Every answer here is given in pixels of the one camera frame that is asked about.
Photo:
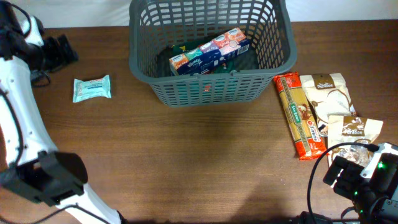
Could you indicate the beige pouch white contents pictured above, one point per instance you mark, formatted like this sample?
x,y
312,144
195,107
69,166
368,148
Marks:
x,y
328,95

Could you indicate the beige pouch chocolate contents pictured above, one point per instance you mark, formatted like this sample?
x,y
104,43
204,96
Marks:
x,y
352,129

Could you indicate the green Nescafe coffee bag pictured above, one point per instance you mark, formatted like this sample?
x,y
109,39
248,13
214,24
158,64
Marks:
x,y
236,63

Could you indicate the Kleenex tissue pack box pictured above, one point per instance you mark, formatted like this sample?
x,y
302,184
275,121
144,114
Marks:
x,y
231,41

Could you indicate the grey plastic basket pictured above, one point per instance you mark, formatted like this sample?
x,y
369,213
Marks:
x,y
156,26

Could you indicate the San Remo spaghetti packet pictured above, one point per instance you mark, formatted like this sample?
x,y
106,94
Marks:
x,y
306,137

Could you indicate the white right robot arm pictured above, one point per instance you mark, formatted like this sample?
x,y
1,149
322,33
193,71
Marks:
x,y
386,156

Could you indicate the light teal snack wrapper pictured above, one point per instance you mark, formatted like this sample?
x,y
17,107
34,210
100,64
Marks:
x,y
84,90

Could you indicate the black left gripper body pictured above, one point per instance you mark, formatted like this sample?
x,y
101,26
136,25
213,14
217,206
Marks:
x,y
58,48

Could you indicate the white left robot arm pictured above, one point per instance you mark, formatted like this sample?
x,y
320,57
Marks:
x,y
36,169

